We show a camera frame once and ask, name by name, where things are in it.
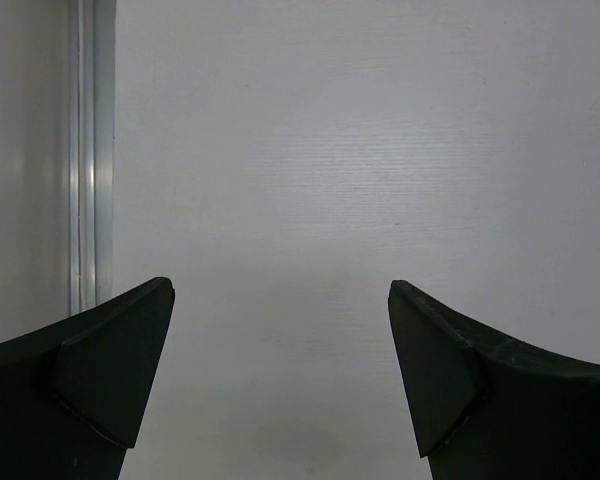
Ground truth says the aluminium table rail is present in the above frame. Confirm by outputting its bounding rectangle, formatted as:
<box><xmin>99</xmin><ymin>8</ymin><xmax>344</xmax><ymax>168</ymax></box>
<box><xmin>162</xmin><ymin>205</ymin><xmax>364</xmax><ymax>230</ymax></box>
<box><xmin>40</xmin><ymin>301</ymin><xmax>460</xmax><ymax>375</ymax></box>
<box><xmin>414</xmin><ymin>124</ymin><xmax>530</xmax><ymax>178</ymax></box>
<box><xmin>68</xmin><ymin>0</ymin><xmax>117</xmax><ymax>314</ymax></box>

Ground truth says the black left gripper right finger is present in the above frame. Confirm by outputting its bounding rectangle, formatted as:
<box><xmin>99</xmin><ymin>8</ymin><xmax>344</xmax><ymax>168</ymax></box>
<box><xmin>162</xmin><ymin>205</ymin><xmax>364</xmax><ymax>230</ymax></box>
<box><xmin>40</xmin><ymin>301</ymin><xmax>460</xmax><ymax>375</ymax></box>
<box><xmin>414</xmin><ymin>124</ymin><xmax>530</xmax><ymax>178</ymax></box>
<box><xmin>388</xmin><ymin>280</ymin><xmax>600</xmax><ymax>480</ymax></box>

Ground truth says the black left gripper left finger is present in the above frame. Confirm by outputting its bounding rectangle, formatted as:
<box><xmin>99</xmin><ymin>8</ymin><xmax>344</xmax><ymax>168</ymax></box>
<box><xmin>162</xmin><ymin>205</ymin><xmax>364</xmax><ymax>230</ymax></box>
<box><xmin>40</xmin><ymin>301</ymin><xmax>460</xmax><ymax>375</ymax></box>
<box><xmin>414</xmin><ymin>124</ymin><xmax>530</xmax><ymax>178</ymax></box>
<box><xmin>0</xmin><ymin>277</ymin><xmax>174</xmax><ymax>479</ymax></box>

